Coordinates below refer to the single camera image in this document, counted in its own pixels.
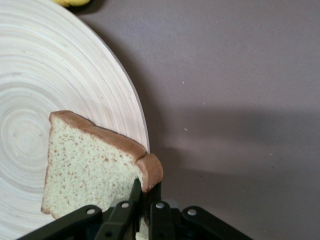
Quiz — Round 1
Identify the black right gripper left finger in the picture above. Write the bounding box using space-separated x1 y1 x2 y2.
15 177 143 240

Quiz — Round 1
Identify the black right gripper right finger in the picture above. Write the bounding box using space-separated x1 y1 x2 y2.
147 181 253 240

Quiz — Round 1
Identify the round wooden plate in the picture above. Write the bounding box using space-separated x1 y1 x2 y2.
0 0 150 240

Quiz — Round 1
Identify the yellow quilted oven mitt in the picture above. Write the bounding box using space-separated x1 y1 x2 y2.
51 0 91 8

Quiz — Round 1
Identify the slice of bread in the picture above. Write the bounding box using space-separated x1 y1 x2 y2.
40 109 164 240

